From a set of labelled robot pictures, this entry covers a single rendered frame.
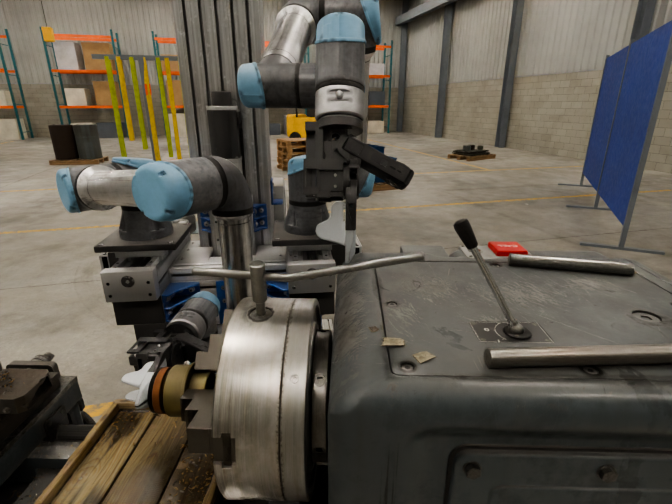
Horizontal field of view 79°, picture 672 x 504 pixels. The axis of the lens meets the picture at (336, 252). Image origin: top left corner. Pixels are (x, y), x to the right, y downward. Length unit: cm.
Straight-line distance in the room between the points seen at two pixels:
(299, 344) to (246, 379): 8
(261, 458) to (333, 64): 55
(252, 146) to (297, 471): 103
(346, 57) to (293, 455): 55
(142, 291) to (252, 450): 73
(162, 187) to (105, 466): 54
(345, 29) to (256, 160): 82
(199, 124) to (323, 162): 86
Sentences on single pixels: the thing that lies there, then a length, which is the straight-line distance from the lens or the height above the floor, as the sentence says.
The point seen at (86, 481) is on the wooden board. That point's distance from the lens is 97.
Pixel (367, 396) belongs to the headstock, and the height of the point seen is 124.
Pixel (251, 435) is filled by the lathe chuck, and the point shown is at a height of 113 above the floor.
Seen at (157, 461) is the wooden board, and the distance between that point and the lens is 95.
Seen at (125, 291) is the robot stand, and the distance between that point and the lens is 124.
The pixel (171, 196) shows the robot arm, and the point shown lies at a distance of 84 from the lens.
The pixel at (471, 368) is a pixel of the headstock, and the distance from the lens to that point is 50.
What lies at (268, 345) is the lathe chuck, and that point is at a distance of 59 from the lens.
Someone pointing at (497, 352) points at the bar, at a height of 128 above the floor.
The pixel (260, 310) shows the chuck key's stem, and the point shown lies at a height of 125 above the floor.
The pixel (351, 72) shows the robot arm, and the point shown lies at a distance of 64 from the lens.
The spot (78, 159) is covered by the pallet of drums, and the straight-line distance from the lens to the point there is 1330.
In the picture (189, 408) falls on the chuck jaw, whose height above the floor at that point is 111.
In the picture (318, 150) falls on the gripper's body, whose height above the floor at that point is 147.
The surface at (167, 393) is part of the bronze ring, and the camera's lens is 74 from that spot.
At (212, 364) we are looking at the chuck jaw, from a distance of 74.
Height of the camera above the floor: 154
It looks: 20 degrees down
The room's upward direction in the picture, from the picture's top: straight up
